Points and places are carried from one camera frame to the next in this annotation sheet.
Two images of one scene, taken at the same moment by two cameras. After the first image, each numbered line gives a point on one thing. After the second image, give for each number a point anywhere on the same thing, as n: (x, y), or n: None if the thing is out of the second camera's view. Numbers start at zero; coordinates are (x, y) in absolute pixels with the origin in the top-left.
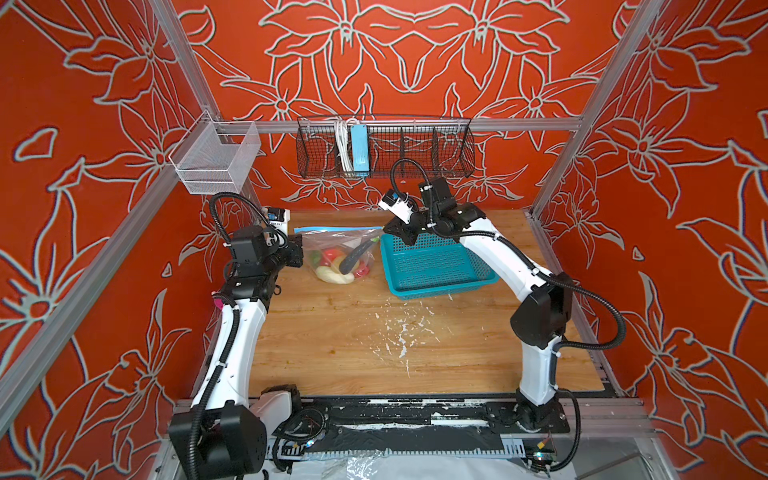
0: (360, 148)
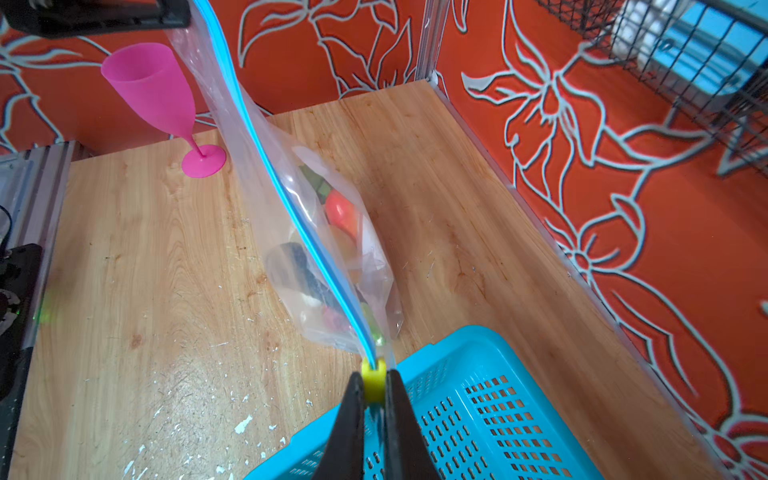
0: (713, 46)
